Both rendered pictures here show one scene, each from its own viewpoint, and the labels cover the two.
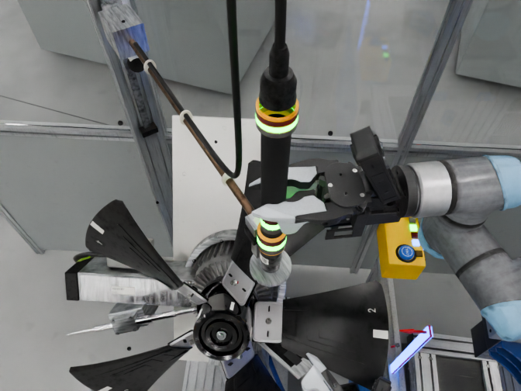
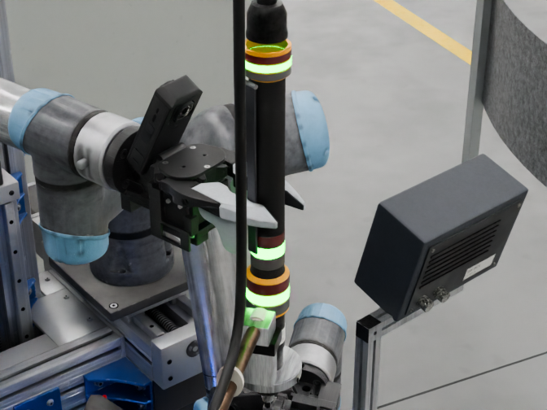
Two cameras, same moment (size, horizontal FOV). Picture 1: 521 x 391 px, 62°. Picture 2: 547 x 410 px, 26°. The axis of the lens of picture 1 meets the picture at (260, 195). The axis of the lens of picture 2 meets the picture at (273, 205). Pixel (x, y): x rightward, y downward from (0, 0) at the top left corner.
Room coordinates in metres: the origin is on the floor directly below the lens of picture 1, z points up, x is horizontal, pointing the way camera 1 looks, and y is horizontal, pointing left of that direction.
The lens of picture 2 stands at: (1.00, 0.67, 2.23)
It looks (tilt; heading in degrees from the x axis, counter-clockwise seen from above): 31 degrees down; 225
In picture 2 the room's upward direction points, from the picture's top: straight up
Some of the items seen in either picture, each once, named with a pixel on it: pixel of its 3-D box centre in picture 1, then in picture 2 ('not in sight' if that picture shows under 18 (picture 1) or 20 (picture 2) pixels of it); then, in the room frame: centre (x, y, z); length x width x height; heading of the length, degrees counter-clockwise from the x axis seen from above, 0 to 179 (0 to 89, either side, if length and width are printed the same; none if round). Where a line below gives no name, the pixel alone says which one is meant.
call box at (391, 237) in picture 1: (398, 247); not in sight; (0.59, -0.40, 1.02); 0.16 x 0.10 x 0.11; 176
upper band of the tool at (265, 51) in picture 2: (277, 115); (266, 59); (0.32, -0.02, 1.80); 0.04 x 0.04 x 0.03
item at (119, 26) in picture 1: (123, 29); not in sight; (0.86, 0.31, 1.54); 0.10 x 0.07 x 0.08; 31
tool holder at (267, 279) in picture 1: (267, 249); (265, 339); (0.33, -0.01, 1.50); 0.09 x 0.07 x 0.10; 31
